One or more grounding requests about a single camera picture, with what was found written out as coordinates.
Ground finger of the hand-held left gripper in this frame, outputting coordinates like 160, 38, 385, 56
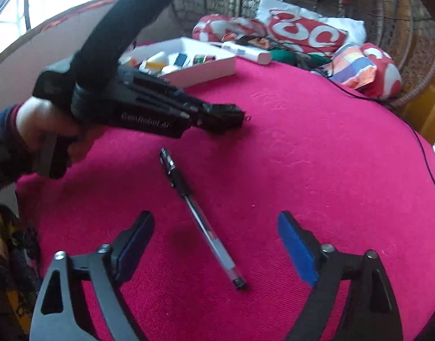
187, 114, 244, 136
168, 83, 245, 120

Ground white shallow box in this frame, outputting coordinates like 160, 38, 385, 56
120, 37, 237, 88

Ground flat red white cushion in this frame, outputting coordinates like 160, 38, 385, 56
265, 9, 349, 55

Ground green cloth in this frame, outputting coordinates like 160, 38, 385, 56
270, 49, 332, 68

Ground lumpy red white cushion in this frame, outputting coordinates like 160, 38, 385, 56
192, 13, 268, 43

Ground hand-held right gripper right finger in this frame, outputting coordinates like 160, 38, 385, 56
277, 210, 404, 341

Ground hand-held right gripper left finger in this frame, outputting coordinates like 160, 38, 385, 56
29, 211, 156, 341

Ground plaid cloth pillow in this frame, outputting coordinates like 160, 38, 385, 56
331, 43, 378, 89

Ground person's patterned clothing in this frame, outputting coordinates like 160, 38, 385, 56
0, 204, 42, 341

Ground clear black gel pen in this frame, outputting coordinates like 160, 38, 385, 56
160, 147, 247, 290

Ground wicker hanging chair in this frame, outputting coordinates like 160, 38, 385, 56
168, 0, 434, 111

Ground wooden door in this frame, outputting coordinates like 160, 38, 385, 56
398, 7, 435, 143

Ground person's left hand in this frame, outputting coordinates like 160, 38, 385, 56
16, 97, 108, 166

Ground person's left forearm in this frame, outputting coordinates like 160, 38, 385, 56
0, 105, 38, 196

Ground round red white cushion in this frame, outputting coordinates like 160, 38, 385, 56
361, 43, 403, 99

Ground red and white cushions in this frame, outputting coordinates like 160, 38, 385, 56
256, 0, 367, 48

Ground long black cable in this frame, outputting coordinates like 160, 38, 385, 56
310, 69, 435, 199

